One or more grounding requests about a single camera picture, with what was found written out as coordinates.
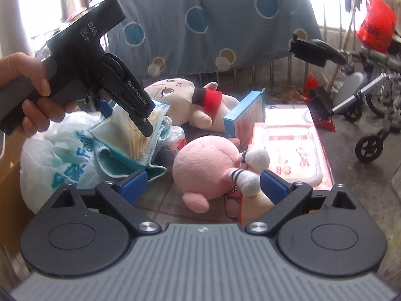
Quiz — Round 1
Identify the blue sheet with circles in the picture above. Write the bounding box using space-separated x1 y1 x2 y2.
103 0 323 79

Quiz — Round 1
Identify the white red tissue packet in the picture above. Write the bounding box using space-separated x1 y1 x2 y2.
157 125 187 164

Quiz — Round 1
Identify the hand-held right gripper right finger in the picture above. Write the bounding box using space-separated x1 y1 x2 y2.
245 169 358 235

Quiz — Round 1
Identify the wooden pole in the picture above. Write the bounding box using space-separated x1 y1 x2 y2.
343 5 357 54

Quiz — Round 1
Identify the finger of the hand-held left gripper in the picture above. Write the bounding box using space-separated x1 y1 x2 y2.
91 89 113 119
102 53 155 137

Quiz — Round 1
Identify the wheelchair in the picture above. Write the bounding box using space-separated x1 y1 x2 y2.
290 31 401 165

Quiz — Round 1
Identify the large red plastic bag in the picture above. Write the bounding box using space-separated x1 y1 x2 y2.
355 0 397 54

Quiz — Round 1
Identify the white plastic bag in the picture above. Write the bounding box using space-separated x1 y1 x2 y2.
19 111 126 214

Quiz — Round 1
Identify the teal towel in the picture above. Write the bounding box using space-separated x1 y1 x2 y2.
95 122 170 182

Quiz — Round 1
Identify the pink plush toy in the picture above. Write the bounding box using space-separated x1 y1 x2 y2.
172 135 271 214

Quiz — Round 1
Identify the pink wet wipes pack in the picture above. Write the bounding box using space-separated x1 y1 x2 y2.
251 122 333 192

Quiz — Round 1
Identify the person's left hand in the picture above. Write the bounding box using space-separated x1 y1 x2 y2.
0 52 77 138

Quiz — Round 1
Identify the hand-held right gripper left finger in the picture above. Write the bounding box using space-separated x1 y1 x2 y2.
51 169 159 235

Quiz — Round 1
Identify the small red plastic bag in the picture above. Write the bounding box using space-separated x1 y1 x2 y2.
305 74 336 132

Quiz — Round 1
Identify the white plush toy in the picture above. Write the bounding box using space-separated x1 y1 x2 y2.
146 78 240 132

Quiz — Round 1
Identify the blue carton box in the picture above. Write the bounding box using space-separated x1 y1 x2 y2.
223 90 266 143

